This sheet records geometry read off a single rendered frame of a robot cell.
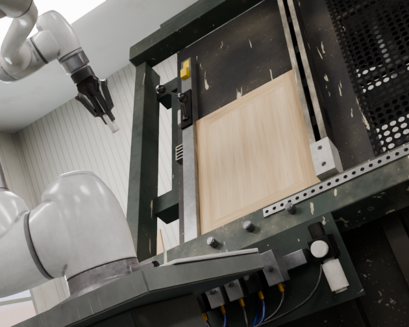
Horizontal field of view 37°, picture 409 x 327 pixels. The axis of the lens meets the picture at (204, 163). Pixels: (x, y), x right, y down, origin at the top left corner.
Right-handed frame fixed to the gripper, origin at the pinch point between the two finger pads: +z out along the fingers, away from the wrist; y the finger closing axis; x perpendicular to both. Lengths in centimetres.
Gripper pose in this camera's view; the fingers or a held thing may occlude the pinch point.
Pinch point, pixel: (110, 122)
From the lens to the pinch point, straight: 208.8
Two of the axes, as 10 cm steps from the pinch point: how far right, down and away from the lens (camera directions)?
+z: 4.9, 8.5, 1.7
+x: -2.5, 3.3, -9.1
